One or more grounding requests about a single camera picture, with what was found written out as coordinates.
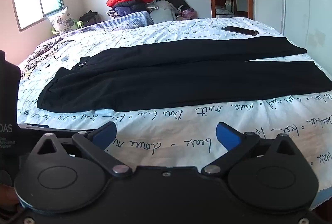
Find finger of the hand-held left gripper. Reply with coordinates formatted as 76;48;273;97
19;123;95;134

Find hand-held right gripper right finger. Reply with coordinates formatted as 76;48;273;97
201;122;303;177

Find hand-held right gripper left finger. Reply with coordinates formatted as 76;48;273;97
30;121;133;178

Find black pants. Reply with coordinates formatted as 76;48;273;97
37;37;332;112

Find bed with white script-print sheet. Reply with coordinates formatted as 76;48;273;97
17;17;332;210

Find zebra-striped cloth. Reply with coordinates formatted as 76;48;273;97
19;37;74;79

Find floral white pillow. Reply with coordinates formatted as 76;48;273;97
47;7;76;35

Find black smartphone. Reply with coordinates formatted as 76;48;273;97
221;26;259;37

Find black bag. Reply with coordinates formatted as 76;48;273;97
78;10;100;25

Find blue quilted blanket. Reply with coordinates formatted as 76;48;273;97
70;12;154;32

